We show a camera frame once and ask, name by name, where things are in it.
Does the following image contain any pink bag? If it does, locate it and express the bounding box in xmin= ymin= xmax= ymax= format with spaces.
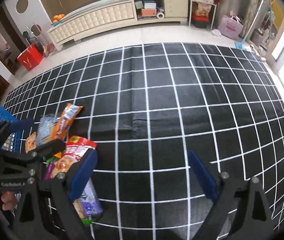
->
xmin=218 ymin=15 xmax=243 ymax=40

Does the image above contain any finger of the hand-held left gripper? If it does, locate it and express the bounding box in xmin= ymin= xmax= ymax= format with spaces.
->
xmin=0 ymin=118 xmax=36 ymax=143
xmin=0 ymin=139 xmax=66 ymax=165

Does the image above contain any blue mop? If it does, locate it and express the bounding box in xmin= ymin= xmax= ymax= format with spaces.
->
xmin=234 ymin=0 xmax=270 ymax=49

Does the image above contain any long orange snack packet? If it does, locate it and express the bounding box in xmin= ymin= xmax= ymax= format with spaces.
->
xmin=54 ymin=103 xmax=84 ymax=140

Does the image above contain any purple snack packet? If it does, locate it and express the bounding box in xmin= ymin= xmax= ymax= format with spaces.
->
xmin=43 ymin=154 xmax=77 ymax=180

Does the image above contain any red snack packet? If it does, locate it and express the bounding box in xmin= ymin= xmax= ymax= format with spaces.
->
xmin=63 ymin=135 xmax=97 ymax=167

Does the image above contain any orange box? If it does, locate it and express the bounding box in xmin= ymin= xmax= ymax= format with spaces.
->
xmin=141 ymin=9 xmax=157 ymax=18

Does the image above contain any person's left hand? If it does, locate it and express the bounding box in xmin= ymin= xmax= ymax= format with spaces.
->
xmin=0 ymin=190 xmax=18 ymax=212

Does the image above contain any white metal shelf rack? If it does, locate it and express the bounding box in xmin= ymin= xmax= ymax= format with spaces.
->
xmin=186 ymin=0 xmax=218 ymax=29

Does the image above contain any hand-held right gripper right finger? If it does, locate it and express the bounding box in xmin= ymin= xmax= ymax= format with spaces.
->
xmin=187 ymin=150 xmax=276 ymax=240

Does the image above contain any cream television cabinet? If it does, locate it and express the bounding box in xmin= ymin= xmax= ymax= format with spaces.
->
xmin=47 ymin=0 xmax=189 ymax=52

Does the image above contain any lavender snack packet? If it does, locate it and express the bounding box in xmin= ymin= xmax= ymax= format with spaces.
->
xmin=72 ymin=177 xmax=104 ymax=218

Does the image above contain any red paper bag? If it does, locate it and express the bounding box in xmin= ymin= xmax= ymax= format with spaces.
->
xmin=17 ymin=43 xmax=45 ymax=71

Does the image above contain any patterned curtain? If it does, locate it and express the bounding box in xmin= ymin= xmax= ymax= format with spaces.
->
xmin=242 ymin=0 xmax=266 ymax=38

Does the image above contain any round brown wall decoration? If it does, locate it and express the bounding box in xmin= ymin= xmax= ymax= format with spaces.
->
xmin=16 ymin=0 xmax=29 ymax=13

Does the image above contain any pile of oranges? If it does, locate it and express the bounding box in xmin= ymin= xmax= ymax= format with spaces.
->
xmin=52 ymin=14 xmax=65 ymax=25

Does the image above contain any clear blue snack packet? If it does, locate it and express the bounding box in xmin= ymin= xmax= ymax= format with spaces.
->
xmin=35 ymin=114 xmax=59 ymax=147

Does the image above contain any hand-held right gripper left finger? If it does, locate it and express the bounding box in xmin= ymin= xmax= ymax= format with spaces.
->
xmin=13 ymin=149 xmax=99 ymax=240

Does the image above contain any black white checkered tablecloth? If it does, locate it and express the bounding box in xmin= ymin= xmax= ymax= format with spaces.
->
xmin=3 ymin=42 xmax=284 ymax=240

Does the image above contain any orange picture snack packet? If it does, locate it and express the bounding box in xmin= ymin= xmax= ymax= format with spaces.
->
xmin=25 ymin=132 xmax=38 ymax=154

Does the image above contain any red dustpan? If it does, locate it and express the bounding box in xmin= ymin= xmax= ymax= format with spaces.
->
xmin=42 ymin=44 xmax=55 ymax=55

